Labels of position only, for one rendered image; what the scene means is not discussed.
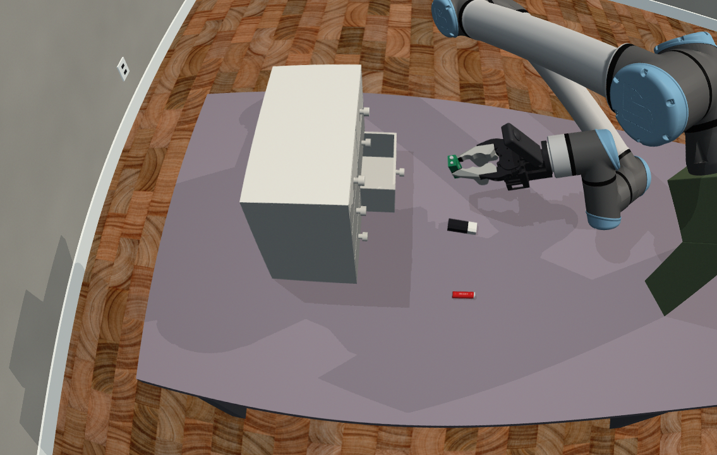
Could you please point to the green nine-volt battery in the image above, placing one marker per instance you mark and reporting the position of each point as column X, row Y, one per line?
column 453, row 163

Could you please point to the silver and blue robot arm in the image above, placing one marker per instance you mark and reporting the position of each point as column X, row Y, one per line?
column 655, row 96

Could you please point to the white drawer with knob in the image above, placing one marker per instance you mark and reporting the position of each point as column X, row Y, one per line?
column 360, row 111
column 360, row 180

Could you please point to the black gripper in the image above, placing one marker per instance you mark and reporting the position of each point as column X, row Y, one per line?
column 509, row 164

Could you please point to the red aa battery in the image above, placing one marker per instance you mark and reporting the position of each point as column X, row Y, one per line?
column 463, row 294

